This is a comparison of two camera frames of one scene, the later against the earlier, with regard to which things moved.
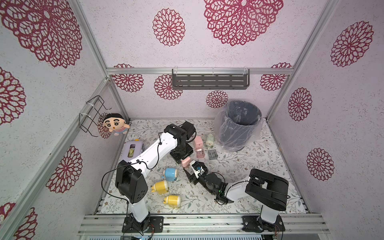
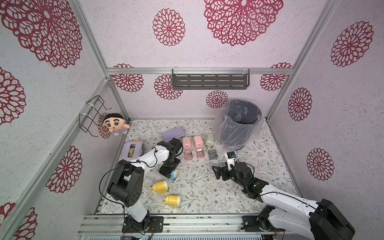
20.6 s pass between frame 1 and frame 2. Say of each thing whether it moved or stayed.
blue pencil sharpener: stayed
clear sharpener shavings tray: stayed
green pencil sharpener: stayed
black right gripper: moved
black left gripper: moved
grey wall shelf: stayed
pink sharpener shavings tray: stayed
